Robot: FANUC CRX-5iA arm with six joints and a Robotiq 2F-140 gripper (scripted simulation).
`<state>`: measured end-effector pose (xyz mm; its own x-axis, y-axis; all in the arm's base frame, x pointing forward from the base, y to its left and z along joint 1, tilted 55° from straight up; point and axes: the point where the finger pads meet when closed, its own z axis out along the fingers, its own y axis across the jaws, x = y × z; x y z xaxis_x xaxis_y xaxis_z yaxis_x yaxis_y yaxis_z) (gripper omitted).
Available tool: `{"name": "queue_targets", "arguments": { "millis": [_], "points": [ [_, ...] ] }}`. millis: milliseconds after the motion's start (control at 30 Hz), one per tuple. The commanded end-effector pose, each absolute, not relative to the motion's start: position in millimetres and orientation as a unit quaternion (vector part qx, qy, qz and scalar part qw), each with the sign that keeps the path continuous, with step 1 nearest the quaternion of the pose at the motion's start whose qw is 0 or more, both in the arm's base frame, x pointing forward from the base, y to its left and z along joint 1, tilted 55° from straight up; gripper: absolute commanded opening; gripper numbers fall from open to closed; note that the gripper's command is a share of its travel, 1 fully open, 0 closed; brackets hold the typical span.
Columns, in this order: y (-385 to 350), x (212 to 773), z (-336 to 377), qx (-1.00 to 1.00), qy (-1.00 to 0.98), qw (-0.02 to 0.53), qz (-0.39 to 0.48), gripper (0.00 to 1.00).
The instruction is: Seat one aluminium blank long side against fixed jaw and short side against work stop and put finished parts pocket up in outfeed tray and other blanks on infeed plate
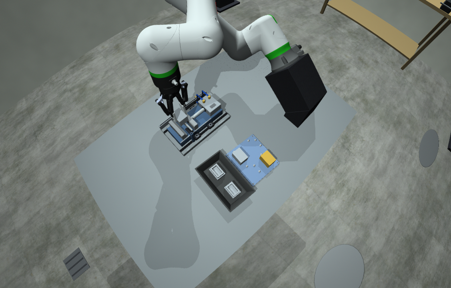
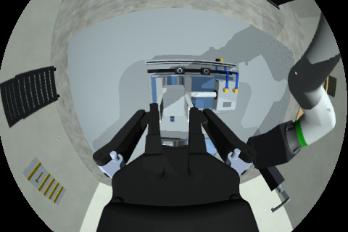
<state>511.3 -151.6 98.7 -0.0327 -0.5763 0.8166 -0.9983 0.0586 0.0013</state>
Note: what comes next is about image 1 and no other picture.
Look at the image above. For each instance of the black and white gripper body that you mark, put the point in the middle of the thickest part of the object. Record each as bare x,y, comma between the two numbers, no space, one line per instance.
166,92

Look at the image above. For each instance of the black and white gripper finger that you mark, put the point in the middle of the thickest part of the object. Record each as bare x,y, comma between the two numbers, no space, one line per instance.
184,97
169,110

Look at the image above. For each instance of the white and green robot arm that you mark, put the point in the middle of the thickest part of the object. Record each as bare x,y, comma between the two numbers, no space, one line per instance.
203,36

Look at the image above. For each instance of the yellow rectangular block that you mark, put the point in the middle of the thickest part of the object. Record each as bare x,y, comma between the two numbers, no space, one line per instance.
267,158

